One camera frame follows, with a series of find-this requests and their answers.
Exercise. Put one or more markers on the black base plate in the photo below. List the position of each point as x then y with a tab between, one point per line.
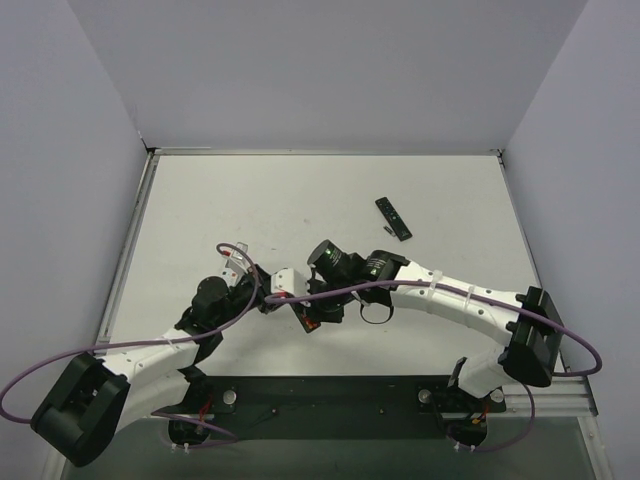
332	407

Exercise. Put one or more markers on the aluminium front rail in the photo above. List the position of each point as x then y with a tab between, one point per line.
564	398

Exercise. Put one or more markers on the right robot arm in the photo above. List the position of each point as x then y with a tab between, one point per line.
522	326

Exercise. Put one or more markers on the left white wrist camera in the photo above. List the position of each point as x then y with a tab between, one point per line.
234	254

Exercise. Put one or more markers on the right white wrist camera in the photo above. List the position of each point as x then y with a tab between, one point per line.
288	282

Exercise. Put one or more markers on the white remote control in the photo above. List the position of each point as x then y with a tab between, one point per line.
231	273

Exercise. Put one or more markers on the red orange battery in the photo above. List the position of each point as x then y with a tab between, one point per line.
311	326

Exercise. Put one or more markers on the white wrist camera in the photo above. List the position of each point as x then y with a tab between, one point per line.
234	254
288	282

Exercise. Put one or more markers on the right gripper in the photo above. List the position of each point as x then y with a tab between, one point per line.
329	307

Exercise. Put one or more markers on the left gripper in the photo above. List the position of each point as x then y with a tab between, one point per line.
263	282

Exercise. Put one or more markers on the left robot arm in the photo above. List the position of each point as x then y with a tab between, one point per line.
94	397

